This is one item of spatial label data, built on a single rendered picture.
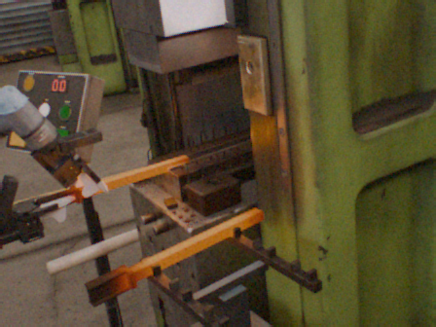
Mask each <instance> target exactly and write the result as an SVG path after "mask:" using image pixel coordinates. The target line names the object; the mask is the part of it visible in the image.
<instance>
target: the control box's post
mask: <svg viewBox="0 0 436 327"><path fill-rule="evenodd" d="M82 205H83V211H84V214H85V217H86V223H87V226H88V232H89V235H90V238H91V245H94V244H98V243H100V242H101V241H102V240H101V236H100V230H99V228H98V222H97V219H96V215H95V209H94V206H93V199H92V197H87V198H85V199H83V202H82ZM95 264H96V267H97V274H98V276H102V275H103V274H106V273H109V272H108V269H107V262H106V259H105V255H102V256H101V257H97V258H95ZM115 304H116V303H115V298H114V299H110V300H109V301H107V302H104V305H106V306H107V307H110V306H112V305H115ZM107 315H108V319H109V325H110V327H121V325H120V321H119V315H118V312H117V307H112V308H111V309H107Z"/></svg>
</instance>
